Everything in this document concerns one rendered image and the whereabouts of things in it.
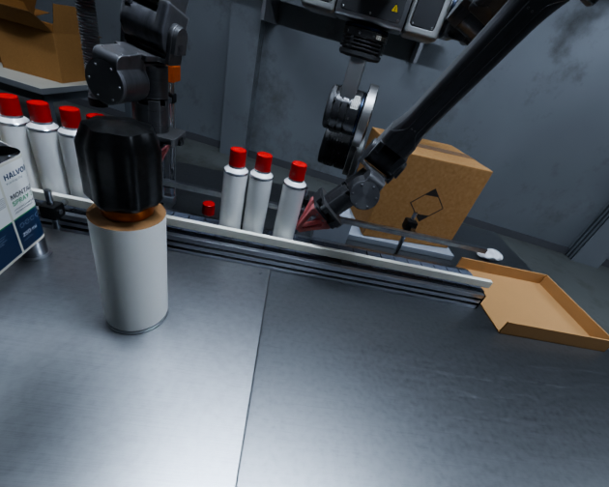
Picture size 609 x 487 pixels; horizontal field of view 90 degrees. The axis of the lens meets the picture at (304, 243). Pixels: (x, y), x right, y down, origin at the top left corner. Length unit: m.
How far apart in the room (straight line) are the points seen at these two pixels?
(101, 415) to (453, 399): 0.55
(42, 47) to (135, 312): 2.04
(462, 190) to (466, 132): 2.68
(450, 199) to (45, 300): 0.95
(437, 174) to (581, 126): 3.15
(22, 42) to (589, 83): 4.19
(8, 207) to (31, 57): 1.90
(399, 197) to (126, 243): 0.71
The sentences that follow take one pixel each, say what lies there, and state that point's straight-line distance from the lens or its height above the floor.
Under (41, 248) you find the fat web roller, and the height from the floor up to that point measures 0.90.
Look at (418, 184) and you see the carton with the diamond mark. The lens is 0.92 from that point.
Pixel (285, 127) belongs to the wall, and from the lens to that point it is 3.65.
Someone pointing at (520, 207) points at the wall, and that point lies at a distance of 4.11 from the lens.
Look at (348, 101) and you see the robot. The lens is 1.07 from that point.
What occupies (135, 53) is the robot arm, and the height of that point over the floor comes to 1.23.
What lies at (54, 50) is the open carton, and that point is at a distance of 2.36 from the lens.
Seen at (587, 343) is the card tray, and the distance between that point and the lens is 1.06.
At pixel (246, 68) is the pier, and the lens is 3.57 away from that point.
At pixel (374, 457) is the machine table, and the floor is 0.83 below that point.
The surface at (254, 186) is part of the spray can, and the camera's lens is 0.66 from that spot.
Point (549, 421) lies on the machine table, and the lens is 0.79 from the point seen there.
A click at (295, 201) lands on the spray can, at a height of 1.01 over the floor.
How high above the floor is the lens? 1.30
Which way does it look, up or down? 33 degrees down
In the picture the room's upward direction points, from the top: 16 degrees clockwise
